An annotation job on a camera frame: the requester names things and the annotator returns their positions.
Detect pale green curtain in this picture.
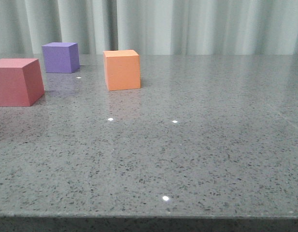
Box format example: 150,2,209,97
0,0,298,55

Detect orange foam cube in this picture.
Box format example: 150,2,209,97
103,50,141,91

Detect red foam block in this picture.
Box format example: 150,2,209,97
0,58,44,107

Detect purple foam cube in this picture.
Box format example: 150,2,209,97
42,42,80,73

